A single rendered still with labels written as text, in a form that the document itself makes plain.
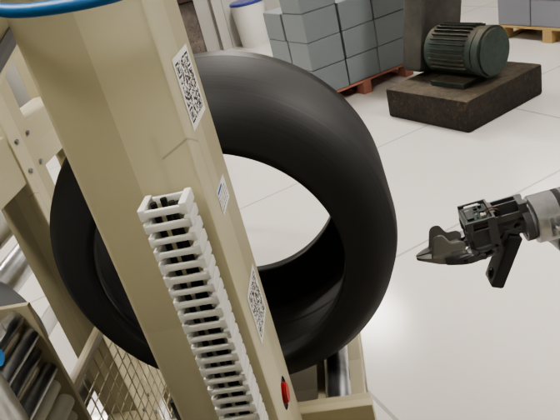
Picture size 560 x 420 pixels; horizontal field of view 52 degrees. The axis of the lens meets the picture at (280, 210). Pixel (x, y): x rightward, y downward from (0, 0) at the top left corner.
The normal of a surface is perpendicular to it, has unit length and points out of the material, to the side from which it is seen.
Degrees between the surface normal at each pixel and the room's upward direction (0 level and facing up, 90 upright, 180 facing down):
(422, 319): 0
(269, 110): 51
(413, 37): 79
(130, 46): 90
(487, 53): 90
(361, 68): 90
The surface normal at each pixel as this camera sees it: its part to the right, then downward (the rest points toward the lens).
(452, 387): -0.22, -0.86
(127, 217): -0.04, 0.47
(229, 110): 0.06, -0.33
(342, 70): 0.47, 0.31
